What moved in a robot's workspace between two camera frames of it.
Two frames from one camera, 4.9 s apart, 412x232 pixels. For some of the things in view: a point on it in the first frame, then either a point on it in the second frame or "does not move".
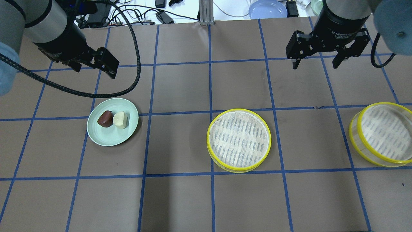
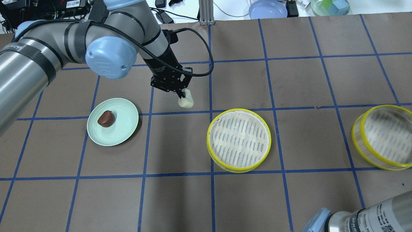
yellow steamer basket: [381, 133] does not move
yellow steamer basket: [238, 140] does not move
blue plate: [263, 9] does not move
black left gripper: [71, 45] to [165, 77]
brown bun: [106, 119] does not move
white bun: [120, 119] to [187, 102]
